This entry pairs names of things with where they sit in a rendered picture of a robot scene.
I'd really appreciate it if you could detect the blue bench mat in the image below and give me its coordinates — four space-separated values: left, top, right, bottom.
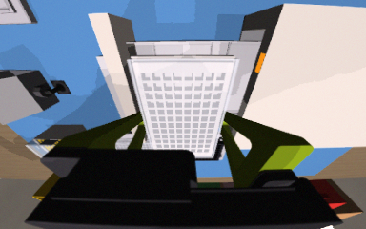
0 0 366 176

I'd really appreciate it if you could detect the yellow open-top bin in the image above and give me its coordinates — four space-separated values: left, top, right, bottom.
33 173 61 200

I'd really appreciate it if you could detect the white push-button box with green button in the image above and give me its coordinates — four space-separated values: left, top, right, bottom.
0 70 71 125

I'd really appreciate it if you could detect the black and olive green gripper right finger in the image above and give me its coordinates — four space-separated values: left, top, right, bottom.
220 112 314 187

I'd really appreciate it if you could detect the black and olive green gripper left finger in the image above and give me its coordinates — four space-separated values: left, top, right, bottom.
54 112 146 149

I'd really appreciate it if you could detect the black multi-well plate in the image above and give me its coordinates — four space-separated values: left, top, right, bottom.
195 139 224 161

